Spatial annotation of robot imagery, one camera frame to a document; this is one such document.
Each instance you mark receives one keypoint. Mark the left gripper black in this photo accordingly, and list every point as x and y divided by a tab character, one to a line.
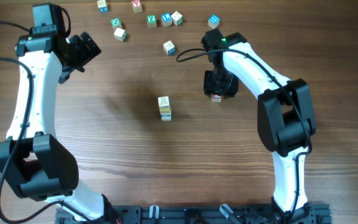
88	53

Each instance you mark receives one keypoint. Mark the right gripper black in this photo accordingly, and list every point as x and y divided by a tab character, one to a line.
209	88

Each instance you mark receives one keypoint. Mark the red top block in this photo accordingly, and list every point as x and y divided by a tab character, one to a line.
216	98

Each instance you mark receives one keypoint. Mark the yellow S block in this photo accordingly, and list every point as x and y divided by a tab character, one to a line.
163	102

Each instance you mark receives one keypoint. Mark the white block yellow O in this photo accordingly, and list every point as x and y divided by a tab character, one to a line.
165	110

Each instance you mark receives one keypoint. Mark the white block blue side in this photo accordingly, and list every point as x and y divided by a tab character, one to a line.
166	119

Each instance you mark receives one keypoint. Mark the white block bird picture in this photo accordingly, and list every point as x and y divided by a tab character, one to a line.
169	115

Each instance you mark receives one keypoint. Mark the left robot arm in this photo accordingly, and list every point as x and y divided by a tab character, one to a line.
32	161

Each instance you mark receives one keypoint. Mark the white block green side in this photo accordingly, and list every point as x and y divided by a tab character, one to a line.
120	34

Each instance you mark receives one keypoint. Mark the left green Z block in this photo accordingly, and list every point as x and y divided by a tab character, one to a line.
116	23

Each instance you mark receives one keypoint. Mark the green z block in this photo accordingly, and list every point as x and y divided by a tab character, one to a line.
116	23
151	21

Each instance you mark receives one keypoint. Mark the block with blue X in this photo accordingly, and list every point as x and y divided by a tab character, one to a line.
102	6

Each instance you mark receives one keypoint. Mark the white block blue D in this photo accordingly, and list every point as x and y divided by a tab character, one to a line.
169	48

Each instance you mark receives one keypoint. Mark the blue top block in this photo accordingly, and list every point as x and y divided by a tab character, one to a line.
213	21

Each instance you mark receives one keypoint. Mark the white block green N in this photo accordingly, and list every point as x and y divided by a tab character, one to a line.
177	18

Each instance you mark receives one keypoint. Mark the block with red V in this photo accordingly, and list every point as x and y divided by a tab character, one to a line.
136	5

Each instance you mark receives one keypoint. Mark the blue L block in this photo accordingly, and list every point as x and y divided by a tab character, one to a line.
166	19

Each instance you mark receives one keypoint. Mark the middle green Z block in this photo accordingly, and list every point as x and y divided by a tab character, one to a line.
151	21

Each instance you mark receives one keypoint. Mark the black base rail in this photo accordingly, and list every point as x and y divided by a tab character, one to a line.
251	213

